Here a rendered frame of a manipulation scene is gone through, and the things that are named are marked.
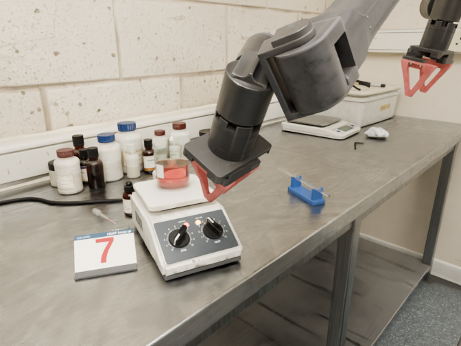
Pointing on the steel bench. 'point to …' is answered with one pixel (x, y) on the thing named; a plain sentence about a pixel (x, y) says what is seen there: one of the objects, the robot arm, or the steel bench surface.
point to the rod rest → (314, 198)
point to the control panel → (170, 252)
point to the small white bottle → (132, 162)
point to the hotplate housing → (143, 222)
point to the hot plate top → (145, 193)
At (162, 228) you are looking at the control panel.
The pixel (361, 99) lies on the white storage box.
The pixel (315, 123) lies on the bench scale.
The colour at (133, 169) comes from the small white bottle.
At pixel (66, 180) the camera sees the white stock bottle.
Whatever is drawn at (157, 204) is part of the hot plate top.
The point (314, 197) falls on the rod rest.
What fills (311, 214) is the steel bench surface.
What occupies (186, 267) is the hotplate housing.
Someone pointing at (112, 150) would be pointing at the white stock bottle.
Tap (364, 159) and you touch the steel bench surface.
